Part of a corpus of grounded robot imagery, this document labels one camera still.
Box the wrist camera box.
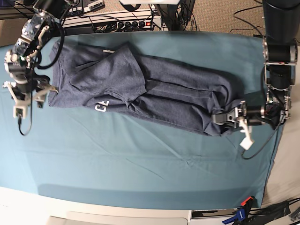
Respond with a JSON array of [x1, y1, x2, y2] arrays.
[[240, 137, 254, 150], [13, 105, 28, 119]]

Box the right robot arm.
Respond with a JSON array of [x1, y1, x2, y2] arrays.
[[3, 0, 77, 111]]

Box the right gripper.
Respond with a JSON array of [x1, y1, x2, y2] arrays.
[[3, 75, 59, 108]]

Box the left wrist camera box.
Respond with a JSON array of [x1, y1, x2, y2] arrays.
[[240, 137, 254, 150]]

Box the blue orange clamp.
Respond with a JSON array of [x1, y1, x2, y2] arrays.
[[222, 196, 255, 225]]

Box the blue-grey T-shirt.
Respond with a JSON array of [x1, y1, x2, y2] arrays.
[[48, 43, 244, 136]]

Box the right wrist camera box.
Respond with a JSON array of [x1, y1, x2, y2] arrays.
[[13, 105, 28, 119]]

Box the tangled black cables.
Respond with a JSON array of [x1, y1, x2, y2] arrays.
[[63, 0, 200, 32]]

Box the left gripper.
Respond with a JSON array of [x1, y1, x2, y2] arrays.
[[211, 101, 265, 141]]

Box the white power strip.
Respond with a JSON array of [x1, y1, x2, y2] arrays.
[[105, 19, 162, 32]]

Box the white foam board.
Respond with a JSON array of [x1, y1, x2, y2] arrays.
[[46, 211, 189, 225]]

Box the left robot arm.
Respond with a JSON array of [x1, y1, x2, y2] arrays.
[[212, 0, 300, 130]]

